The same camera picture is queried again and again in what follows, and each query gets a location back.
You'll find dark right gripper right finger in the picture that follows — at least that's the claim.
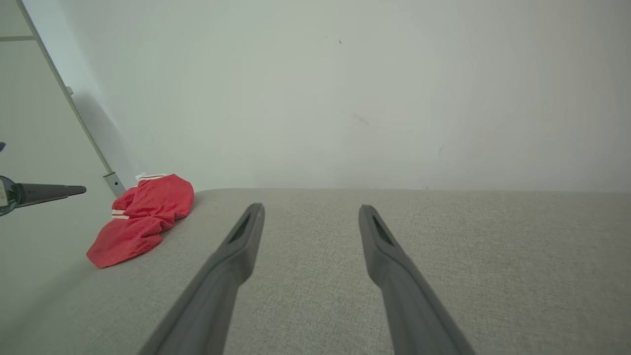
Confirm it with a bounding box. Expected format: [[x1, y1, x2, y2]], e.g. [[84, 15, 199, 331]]
[[358, 205, 476, 355]]

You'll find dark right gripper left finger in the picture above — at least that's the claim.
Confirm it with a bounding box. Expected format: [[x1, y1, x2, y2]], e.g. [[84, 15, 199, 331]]
[[138, 202, 266, 355]]

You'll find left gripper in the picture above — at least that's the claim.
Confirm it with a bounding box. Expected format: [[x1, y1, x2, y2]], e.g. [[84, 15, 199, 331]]
[[0, 175, 87, 217]]

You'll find red jersey with white sleeves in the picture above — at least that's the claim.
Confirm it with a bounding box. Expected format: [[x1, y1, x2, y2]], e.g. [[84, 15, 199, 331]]
[[86, 173, 195, 269]]

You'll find grey fabric sofa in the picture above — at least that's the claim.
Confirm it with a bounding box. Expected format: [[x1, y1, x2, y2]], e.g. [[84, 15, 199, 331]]
[[0, 187, 631, 355]]

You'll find white frame post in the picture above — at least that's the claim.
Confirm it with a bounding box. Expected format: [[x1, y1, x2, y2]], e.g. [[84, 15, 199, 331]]
[[15, 0, 128, 199]]

